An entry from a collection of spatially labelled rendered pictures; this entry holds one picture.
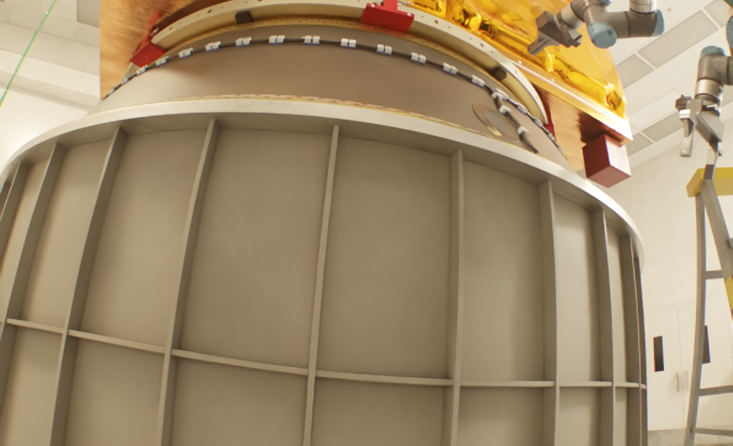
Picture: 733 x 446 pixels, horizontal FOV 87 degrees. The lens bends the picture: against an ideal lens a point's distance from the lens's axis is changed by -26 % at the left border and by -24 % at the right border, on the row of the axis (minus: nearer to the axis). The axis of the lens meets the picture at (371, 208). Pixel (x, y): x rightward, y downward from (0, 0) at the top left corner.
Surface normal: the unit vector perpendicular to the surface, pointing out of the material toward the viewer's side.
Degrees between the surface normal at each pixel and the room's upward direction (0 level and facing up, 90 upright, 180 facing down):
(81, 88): 90
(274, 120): 180
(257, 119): 180
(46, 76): 90
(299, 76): 62
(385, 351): 90
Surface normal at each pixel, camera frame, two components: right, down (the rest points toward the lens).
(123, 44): -0.07, 0.91
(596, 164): -0.89, -0.24
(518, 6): 0.42, -0.35
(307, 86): 0.12, -0.78
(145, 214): -0.10, -0.41
